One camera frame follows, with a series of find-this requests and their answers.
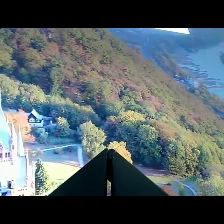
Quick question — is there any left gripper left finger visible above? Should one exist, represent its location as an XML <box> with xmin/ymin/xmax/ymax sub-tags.
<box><xmin>48</xmin><ymin>148</ymin><xmax>109</xmax><ymax>197</ymax></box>

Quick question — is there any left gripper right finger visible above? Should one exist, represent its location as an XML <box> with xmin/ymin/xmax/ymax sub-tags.
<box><xmin>110</xmin><ymin>148</ymin><xmax>169</xmax><ymax>197</ymax></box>

